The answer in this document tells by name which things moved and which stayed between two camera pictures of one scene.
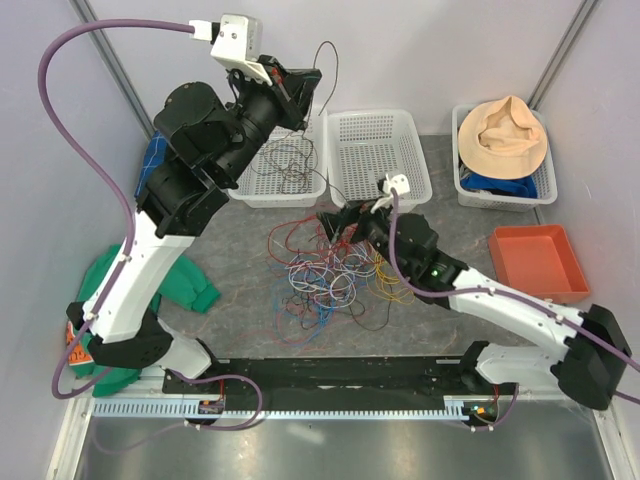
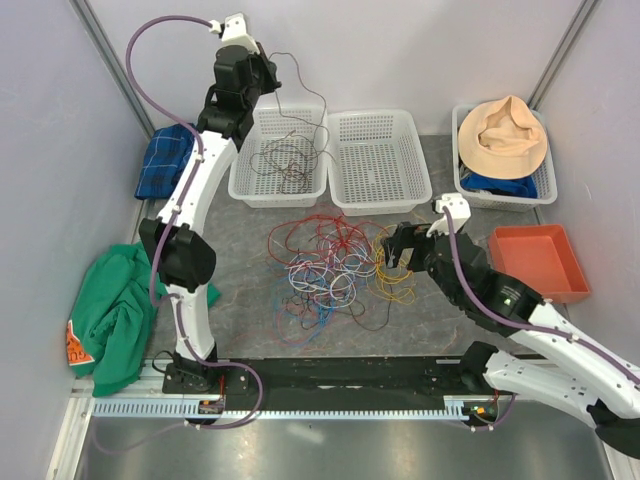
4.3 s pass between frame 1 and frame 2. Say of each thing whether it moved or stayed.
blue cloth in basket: stayed
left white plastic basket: stayed
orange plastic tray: stayed
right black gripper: moved
